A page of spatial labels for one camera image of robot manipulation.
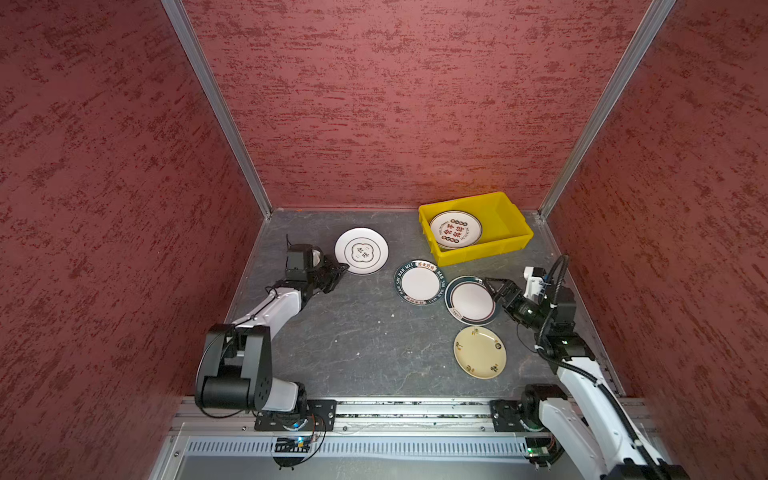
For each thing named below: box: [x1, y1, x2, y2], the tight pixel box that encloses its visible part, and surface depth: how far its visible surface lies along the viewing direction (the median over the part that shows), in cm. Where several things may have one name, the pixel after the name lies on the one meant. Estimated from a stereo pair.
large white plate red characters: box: [429, 210, 483, 250], surface depth 112 cm
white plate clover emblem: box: [334, 227, 390, 275], surface depth 96 cm
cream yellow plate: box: [453, 326, 507, 380], surface depth 87 cm
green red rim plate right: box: [444, 275, 497, 326], surface depth 96 cm
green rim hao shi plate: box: [394, 259, 446, 306], surface depth 102 cm
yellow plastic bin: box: [418, 191, 534, 267], surface depth 112 cm
